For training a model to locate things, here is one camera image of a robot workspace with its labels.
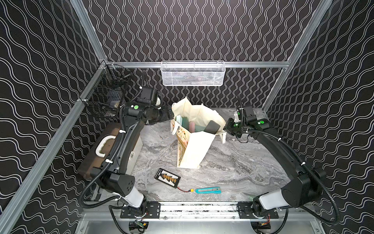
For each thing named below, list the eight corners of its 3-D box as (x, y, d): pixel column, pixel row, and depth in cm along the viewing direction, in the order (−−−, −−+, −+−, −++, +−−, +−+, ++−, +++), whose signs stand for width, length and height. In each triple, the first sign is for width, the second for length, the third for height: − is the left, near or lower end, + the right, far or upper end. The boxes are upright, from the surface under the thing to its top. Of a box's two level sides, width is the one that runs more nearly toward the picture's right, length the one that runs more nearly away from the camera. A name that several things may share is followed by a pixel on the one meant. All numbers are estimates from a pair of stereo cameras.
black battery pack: (155, 178, 87) (154, 177, 85) (160, 169, 91) (159, 167, 89) (176, 188, 84) (176, 187, 82) (181, 177, 87) (181, 176, 86)
